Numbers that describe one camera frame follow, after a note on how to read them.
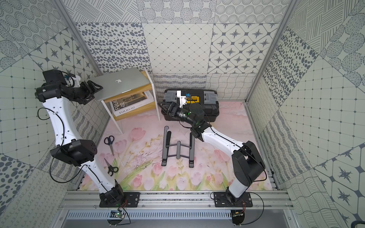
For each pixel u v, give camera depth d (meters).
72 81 0.63
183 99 0.69
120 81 0.82
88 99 0.73
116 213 0.70
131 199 0.74
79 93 0.63
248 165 0.44
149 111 0.99
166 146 0.88
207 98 0.98
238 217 0.72
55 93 0.50
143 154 0.91
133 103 0.92
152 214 0.70
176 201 0.75
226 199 0.66
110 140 0.96
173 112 0.64
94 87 0.68
